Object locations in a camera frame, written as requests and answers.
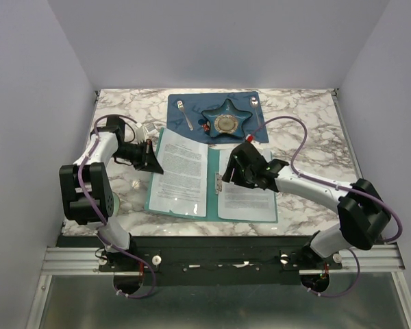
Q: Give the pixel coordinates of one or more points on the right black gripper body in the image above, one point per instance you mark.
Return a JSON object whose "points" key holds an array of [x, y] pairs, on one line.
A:
{"points": [[243, 176]]}

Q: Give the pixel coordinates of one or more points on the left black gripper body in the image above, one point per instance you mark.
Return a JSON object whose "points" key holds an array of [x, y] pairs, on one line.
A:
{"points": [[134, 152]]}

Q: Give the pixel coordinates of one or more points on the metal folder clip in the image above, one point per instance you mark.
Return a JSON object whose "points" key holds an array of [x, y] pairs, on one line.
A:
{"points": [[218, 183]]}

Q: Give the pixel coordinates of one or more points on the printed paper sheets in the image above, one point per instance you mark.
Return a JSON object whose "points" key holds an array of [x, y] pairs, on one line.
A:
{"points": [[237, 203]]}

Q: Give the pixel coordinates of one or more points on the teal plastic folder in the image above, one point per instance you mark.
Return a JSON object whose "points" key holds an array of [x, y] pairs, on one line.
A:
{"points": [[211, 207]]}

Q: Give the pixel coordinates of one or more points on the single printed paper sheet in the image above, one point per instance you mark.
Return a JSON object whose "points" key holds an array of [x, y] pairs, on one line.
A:
{"points": [[181, 190]]}

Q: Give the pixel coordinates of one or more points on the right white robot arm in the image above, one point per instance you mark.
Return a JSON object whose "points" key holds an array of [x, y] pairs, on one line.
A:
{"points": [[362, 217]]}

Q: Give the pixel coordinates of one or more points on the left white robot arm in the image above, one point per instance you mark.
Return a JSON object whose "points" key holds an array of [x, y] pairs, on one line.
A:
{"points": [[87, 196]]}

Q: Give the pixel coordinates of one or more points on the green floral bowl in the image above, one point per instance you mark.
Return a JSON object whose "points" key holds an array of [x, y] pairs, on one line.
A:
{"points": [[116, 204]]}

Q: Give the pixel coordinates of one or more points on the small red figurine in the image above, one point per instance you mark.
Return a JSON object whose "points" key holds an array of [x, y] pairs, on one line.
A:
{"points": [[205, 127]]}

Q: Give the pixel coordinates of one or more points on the blue star-shaped dish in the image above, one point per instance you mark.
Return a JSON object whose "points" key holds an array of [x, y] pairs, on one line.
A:
{"points": [[226, 120]]}

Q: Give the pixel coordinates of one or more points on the blue placemat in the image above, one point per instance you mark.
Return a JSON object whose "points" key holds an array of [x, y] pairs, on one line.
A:
{"points": [[194, 104]]}

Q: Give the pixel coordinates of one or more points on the silver spoon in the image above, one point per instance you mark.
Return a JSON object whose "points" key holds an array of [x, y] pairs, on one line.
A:
{"points": [[255, 103]]}

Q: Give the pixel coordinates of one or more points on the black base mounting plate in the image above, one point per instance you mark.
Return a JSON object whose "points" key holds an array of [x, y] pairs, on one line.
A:
{"points": [[216, 261]]}

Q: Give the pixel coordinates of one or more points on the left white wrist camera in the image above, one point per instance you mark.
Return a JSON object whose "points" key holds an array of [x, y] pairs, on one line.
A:
{"points": [[142, 131]]}

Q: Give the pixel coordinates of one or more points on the aluminium frame rail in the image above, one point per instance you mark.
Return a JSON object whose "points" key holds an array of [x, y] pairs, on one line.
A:
{"points": [[81, 261]]}

